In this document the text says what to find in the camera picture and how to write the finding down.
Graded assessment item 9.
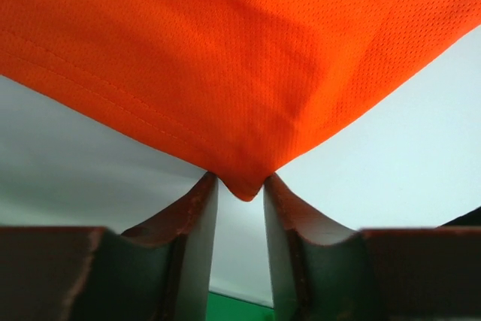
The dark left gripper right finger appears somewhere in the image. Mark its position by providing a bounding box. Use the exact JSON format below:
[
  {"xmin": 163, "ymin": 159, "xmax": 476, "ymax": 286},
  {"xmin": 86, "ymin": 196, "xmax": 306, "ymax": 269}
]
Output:
[{"xmin": 264, "ymin": 175, "xmax": 480, "ymax": 320}]

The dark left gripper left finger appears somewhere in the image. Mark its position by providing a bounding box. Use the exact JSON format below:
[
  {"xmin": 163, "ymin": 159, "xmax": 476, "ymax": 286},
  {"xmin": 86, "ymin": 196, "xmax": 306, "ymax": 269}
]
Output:
[{"xmin": 1, "ymin": 173, "xmax": 218, "ymax": 320}]

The orange t shirt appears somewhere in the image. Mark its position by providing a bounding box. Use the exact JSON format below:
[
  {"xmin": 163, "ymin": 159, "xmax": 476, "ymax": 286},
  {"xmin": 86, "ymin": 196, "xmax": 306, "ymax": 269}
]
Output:
[{"xmin": 1, "ymin": 0, "xmax": 480, "ymax": 201}]

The green plastic tray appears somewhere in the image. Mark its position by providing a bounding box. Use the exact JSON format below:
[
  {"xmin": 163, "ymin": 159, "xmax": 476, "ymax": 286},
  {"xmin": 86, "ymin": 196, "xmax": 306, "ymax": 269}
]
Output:
[{"xmin": 206, "ymin": 292, "xmax": 274, "ymax": 321}]

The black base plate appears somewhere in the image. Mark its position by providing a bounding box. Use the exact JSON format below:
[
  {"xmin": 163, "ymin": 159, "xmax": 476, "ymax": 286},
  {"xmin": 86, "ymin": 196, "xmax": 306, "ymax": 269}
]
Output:
[{"xmin": 441, "ymin": 207, "xmax": 481, "ymax": 228}]

